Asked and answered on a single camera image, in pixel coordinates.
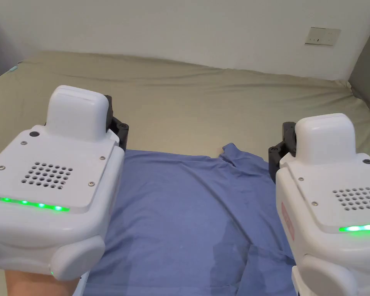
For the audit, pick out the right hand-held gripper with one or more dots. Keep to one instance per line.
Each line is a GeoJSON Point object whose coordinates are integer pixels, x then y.
{"type": "Point", "coordinates": [326, 215]}

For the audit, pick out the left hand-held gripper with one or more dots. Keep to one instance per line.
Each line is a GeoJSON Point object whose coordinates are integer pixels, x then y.
{"type": "Point", "coordinates": [49, 154]}

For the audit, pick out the person's left hand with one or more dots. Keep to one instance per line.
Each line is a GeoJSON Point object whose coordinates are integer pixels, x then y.
{"type": "Point", "coordinates": [40, 285]}

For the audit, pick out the bed with beige sheet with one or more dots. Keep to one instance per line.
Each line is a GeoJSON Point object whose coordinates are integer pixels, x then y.
{"type": "Point", "coordinates": [188, 101]}

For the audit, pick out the blue shirt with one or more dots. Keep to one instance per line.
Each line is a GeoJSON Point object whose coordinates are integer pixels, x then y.
{"type": "Point", "coordinates": [185, 215]}

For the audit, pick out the white wall socket plate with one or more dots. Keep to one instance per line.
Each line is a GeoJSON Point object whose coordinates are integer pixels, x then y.
{"type": "Point", "coordinates": [322, 37]}

